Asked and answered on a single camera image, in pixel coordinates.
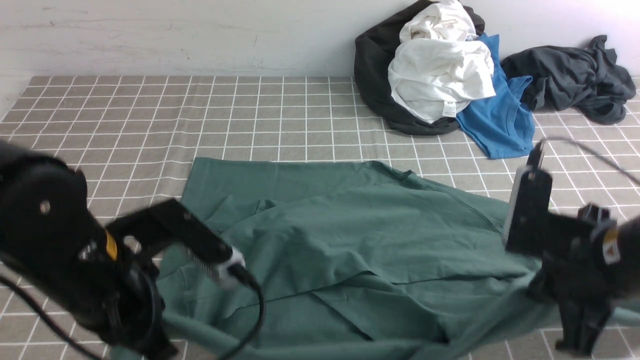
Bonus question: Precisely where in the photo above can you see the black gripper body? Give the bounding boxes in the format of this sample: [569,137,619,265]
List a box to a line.
[75,240,178,360]

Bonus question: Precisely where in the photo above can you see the white crumpled shirt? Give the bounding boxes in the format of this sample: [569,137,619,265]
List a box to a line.
[388,0,496,124]

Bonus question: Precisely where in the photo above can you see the green long-sleeve top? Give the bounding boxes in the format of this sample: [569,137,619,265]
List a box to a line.
[110,157,640,360]

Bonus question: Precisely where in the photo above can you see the blue t-shirt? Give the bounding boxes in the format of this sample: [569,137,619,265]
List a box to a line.
[456,34,535,160]

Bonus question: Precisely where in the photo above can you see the dark grey crumpled garment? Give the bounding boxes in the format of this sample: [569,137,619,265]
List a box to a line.
[500,34,636,125]

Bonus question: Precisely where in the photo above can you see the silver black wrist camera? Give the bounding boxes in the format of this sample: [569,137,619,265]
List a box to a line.
[106,198,259,290]

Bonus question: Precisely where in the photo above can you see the black crumpled garment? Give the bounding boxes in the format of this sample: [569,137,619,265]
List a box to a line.
[354,0,485,136]

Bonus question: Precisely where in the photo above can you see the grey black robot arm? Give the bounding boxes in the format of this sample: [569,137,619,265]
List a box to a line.
[0,141,178,360]

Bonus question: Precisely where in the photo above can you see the second grey robot arm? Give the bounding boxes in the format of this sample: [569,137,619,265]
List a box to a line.
[529,203,640,356]

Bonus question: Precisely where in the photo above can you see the grey checked tablecloth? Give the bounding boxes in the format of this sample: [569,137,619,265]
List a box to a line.
[0,76,640,360]

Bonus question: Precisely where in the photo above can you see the black camera cable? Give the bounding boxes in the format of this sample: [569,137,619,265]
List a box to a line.
[0,270,266,360]

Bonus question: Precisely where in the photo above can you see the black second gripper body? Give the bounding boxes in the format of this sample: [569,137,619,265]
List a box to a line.
[529,203,617,356]

